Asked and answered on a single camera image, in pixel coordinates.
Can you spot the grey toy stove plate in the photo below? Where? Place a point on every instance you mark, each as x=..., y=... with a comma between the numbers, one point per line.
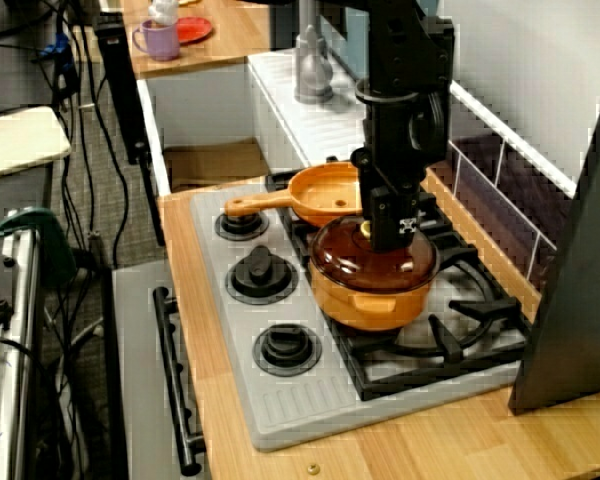
x=230, y=390

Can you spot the grey toy faucet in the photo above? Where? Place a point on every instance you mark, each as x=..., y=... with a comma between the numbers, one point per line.
x=312, y=70

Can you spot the dark tile backsplash panel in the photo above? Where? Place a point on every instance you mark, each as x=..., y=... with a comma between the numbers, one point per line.
x=505, y=200

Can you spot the white object in mug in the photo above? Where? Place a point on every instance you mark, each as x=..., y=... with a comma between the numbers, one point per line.
x=162, y=12

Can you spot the brown transparent lid yellow knob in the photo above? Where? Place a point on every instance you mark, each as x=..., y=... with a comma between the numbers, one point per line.
x=340, y=265

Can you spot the beige desk board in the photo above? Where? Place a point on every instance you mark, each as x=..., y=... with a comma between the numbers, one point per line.
x=20, y=140

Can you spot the orange toy cooking pot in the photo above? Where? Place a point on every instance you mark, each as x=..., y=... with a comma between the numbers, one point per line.
x=370, y=310

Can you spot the black stove knob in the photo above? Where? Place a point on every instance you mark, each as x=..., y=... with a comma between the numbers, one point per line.
x=261, y=272
x=240, y=231
x=286, y=347

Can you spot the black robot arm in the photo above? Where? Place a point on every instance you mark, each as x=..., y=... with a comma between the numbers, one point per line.
x=405, y=45

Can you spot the white toy oven door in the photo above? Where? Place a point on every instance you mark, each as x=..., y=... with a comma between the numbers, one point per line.
x=135, y=350

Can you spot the black slanted post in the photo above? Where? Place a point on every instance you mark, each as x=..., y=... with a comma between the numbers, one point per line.
x=122, y=90

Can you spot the dark upright pillar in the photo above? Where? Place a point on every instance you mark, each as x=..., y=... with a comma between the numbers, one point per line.
x=575, y=300

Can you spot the aluminium frame rails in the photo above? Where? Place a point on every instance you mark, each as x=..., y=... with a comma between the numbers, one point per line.
x=25, y=325

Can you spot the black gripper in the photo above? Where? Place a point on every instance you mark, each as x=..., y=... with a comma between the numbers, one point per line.
x=400, y=135

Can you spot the orange toy frying pan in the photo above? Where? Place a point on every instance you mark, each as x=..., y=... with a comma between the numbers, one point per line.
x=320, y=190

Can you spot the brass screw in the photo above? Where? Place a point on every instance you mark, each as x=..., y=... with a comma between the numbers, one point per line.
x=312, y=468

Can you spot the red plate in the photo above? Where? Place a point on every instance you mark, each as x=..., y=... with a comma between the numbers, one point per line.
x=197, y=29

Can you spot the purple mug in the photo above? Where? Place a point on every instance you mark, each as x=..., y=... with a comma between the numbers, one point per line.
x=157, y=42

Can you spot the black burner grate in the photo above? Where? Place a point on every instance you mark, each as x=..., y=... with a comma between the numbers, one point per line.
x=450, y=345

